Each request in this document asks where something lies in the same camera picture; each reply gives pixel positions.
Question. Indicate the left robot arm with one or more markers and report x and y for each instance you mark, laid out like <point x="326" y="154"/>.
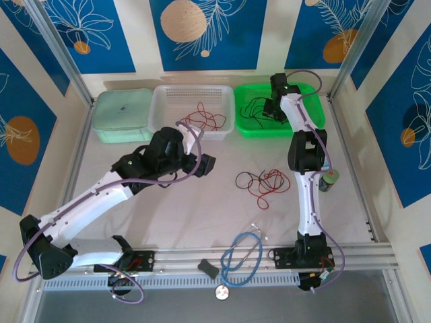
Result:
<point x="84" y="205"/>

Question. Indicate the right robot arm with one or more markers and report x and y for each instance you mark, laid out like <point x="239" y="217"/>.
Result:
<point x="308" y="202"/>

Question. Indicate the green plastic basket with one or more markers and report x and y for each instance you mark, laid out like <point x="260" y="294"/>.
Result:
<point x="246" y="91"/>

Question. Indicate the mint green tray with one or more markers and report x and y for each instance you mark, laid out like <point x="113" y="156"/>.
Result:
<point x="121" y="114"/>

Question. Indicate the white plastic basket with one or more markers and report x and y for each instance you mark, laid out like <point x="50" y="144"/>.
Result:
<point x="175" y="101"/>

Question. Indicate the small dark green bottle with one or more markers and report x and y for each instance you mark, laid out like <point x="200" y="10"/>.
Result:
<point x="328" y="183"/>

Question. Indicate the small black plastic block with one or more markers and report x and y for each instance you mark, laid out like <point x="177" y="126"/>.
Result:
<point x="208" y="268"/>

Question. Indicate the blue stethoscope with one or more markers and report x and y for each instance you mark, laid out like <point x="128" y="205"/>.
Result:
<point x="259" y="249"/>

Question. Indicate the grey metal shelf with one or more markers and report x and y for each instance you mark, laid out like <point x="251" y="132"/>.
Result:
<point x="269" y="309"/>

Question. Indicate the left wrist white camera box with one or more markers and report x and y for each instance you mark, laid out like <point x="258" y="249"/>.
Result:
<point x="192" y="138"/>

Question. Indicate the aluminium frame post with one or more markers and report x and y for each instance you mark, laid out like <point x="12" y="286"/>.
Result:
<point x="60" y="50"/>
<point x="355" y="50"/>

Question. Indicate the aluminium front rail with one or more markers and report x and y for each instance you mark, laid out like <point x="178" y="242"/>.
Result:
<point x="182" y="257"/>

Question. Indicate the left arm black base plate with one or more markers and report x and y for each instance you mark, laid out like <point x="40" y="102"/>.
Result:
<point x="144" y="260"/>

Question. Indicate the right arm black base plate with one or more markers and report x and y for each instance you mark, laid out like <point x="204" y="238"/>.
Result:
<point x="283" y="259"/>

